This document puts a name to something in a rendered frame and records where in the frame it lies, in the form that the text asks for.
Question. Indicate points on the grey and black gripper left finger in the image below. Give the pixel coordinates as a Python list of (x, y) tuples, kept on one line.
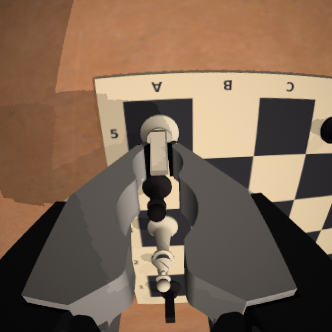
[(75, 260)]

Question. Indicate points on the white chess bishop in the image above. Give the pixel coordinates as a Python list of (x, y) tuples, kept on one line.
[(162, 231)]

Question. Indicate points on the black and cream chessboard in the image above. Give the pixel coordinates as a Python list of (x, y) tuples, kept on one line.
[(260, 128)]

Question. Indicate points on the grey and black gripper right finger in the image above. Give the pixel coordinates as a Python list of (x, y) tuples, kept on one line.
[(245, 255)]

